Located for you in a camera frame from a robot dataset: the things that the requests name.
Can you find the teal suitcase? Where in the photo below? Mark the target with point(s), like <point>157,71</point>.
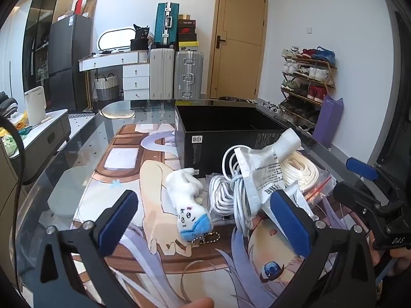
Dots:
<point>166,22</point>

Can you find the printed cartoon desk mat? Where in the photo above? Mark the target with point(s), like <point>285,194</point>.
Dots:
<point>154,179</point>

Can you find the brown shoebox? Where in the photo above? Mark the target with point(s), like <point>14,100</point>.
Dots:
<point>184,17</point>

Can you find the white suitcase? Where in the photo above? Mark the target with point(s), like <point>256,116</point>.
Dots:
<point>162,73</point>

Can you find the tan wooden door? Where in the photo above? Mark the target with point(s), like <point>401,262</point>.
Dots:
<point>237,54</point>

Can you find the white printed medicine packet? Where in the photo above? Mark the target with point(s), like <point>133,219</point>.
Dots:
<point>253,173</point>
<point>301,199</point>

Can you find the person's right hand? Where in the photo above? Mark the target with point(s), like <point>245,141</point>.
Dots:
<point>399,260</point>

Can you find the black refrigerator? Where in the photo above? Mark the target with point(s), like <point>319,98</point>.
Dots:
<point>69,54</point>

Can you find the black shoebox with white print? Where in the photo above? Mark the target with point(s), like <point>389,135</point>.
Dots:
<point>187,23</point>

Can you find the woven basket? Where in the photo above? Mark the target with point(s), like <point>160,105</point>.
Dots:
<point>106,89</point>

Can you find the brown cardboard box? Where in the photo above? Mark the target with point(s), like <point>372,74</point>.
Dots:
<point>90,6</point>

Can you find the red flat box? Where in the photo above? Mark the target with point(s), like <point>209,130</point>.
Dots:
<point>79,5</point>

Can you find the plain black shoebox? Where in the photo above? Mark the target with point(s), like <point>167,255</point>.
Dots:
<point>187,38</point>

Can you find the grey low cabinet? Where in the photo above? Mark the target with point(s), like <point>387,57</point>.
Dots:
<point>41,141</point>

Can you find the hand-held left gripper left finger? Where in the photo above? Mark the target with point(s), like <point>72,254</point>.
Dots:
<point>117,224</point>

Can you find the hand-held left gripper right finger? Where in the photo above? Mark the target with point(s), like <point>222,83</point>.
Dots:
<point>289,224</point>

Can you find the tall black glass cabinet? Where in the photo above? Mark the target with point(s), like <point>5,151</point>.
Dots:
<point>41,12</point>

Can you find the purple bag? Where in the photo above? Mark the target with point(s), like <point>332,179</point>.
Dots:
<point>329,122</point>

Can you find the black paper bag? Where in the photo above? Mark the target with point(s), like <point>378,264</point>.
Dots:
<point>142,32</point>

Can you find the wooden shoe rack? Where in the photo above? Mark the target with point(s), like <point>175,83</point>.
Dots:
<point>325,65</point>

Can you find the loose sneakers pile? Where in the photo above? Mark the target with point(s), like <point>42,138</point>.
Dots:
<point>269,107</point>

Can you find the silver suitcase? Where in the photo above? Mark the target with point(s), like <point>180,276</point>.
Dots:
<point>189,73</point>

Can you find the red and black shoebox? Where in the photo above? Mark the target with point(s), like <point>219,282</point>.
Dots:
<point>187,30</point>

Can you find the black cardboard box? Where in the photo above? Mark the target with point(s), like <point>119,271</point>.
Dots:
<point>208,147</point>

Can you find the rows of assorted shoes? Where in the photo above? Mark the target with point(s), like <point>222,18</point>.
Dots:
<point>301,70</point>

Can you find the person's left hand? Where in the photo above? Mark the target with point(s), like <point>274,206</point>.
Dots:
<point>197,304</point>

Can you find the oval mirror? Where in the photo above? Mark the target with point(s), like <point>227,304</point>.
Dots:
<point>115,40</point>

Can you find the white small appliance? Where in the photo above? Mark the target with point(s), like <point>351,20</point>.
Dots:
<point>35,106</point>

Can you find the colourful clutter pile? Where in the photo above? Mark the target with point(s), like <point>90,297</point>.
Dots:
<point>11,134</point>

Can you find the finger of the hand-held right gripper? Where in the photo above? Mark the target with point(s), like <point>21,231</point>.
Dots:
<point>353,195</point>
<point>361,168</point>

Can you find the white dresser with drawers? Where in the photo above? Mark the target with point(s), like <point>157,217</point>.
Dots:
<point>136,83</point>

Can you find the black storage box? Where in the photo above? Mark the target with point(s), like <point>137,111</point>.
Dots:
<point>139,45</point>

